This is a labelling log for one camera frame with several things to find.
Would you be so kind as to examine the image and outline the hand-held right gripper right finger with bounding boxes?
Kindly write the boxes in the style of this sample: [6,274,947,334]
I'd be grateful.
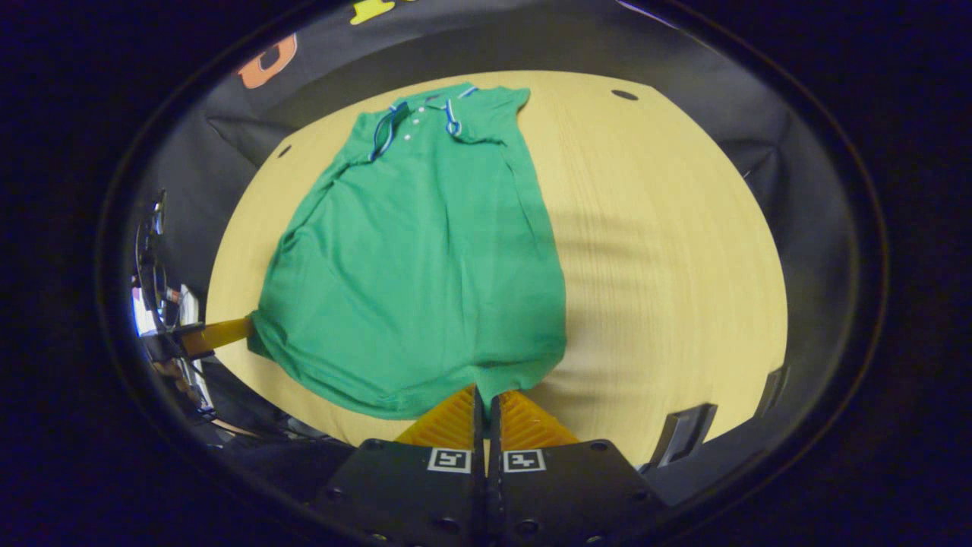
[488,389,669,547]

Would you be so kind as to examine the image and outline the black backdrop cloth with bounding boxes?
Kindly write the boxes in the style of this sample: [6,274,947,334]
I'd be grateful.
[144,0,874,457]

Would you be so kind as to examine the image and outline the green T-shirt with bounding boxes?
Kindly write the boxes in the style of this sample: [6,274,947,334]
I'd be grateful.
[247,82,569,421]

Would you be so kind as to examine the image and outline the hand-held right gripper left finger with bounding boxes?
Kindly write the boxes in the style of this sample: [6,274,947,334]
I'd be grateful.
[308,384,487,547]

